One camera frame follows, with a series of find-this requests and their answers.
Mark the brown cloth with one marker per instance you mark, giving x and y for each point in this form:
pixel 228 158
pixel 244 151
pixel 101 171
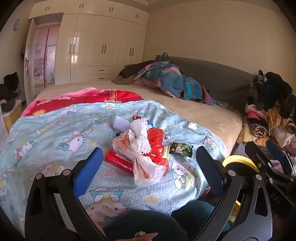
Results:
pixel 129 71

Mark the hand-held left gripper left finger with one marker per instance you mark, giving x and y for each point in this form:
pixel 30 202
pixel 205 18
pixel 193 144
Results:
pixel 89 169

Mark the cream built-in wardrobe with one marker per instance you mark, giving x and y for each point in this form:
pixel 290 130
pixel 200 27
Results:
pixel 92 46

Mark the yellow trash bin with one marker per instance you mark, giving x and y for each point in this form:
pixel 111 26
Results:
pixel 238 160

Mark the light blue cartoon quilt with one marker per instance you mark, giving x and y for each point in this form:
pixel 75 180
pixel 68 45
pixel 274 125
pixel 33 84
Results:
pixel 57 139

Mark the striped cloth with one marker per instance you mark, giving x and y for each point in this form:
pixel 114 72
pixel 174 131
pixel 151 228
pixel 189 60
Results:
pixel 192 88

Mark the round wall clock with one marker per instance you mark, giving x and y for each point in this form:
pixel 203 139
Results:
pixel 17 24

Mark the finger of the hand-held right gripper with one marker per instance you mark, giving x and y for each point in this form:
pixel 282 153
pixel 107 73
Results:
pixel 256 153
pixel 276 150

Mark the red cylindrical can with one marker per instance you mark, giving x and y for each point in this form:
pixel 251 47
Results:
pixel 115 158

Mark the pile of clothes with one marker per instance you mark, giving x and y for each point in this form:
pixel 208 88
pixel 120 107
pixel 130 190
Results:
pixel 272 115

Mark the red blanket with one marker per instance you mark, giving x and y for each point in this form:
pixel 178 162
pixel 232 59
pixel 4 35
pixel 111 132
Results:
pixel 92 99

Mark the yellow storage box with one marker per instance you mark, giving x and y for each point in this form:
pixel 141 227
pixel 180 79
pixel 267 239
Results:
pixel 11 120

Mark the dark green-print snack packet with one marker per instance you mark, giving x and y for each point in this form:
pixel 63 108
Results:
pixel 181 148

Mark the blue floral quilt bundle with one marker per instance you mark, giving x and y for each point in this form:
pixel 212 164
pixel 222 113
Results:
pixel 168 78

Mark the white foam fruit net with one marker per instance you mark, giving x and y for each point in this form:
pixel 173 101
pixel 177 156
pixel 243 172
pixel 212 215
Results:
pixel 140 129
pixel 121 122

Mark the dark teal pants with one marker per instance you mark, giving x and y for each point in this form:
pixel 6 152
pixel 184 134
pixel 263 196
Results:
pixel 143 222

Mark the grey bed headboard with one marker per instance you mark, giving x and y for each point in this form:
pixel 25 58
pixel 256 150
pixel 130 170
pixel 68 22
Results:
pixel 219 78

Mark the pink cartoon fabric wardrobe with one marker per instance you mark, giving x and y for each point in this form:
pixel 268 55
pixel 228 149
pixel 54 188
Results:
pixel 44 58

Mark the black plush toy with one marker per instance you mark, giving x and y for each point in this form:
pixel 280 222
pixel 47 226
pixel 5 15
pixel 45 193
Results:
pixel 9 85

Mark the white plastic bag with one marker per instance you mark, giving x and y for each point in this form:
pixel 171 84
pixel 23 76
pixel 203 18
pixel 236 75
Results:
pixel 148 171

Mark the red plastic bag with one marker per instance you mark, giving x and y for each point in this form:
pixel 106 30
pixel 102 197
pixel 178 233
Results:
pixel 157 141

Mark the beige bed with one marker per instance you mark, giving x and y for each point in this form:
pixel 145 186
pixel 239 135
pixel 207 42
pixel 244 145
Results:
pixel 196 106

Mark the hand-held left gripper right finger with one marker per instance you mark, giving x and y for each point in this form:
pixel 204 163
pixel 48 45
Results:
pixel 209 169

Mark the person's left hand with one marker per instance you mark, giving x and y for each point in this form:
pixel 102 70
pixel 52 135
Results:
pixel 148 237

